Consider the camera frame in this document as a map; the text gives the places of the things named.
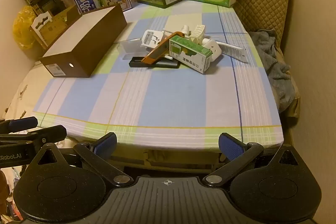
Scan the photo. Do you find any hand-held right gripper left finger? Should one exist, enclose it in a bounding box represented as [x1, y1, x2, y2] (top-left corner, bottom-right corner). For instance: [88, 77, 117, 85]
[30, 132, 134, 186]

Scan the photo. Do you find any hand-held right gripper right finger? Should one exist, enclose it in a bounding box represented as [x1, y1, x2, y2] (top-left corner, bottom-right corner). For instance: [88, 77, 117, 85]
[205, 133, 309, 186]

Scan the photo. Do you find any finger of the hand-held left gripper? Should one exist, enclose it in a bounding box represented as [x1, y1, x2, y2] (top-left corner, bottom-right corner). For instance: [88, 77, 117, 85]
[0, 125, 67, 155]
[0, 116, 38, 134]

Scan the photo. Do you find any brown storage box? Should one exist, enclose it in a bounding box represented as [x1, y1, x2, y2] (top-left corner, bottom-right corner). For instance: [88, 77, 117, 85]
[39, 4, 128, 78]

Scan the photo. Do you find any clear plastic box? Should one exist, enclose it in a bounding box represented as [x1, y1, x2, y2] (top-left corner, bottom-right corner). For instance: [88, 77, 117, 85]
[119, 39, 147, 60]

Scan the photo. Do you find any green medicine box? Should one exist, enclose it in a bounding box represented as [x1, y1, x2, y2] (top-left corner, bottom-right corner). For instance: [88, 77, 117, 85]
[169, 35, 213, 74]

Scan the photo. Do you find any orange utility knife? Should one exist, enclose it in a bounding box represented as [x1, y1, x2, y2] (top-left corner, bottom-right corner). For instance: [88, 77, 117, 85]
[141, 32, 184, 65]

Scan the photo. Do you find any white plug adapter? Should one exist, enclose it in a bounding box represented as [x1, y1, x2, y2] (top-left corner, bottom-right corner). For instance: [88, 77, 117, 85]
[142, 29, 165, 49]

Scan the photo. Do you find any beige printed bedsheet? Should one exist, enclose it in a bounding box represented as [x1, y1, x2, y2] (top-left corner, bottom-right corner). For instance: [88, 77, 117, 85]
[0, 60, 69, 151]

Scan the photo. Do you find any grey cloth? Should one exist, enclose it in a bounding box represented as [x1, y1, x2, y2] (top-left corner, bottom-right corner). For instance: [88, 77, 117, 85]
[248, 29, 296, 113]

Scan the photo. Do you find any yellow plastic bag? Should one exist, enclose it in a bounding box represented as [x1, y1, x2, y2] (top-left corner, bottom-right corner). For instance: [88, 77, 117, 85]
[13, 5, 37, 50]

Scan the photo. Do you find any white wooden rack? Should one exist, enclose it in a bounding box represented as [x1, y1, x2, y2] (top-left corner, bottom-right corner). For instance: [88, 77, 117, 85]
[31, 10, 65, 47]

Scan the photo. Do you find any white charger cube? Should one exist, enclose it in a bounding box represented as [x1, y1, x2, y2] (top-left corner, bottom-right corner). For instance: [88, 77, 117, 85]
[203, 39, 223, 62]

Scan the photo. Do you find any cardboard box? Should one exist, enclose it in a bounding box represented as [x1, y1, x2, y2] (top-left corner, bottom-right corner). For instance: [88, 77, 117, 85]
[54, 5, 79, 25]

